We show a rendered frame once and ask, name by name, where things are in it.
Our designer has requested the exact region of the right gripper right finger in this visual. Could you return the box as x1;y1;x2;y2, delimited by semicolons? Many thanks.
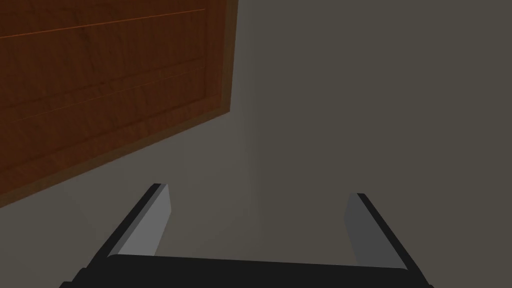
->
343;192;418;271

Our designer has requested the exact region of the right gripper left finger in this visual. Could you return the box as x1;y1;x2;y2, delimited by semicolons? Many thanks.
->
91;183;172;265

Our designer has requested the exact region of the brown wooden door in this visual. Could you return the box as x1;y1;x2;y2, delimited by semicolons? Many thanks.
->
0;0;240;209

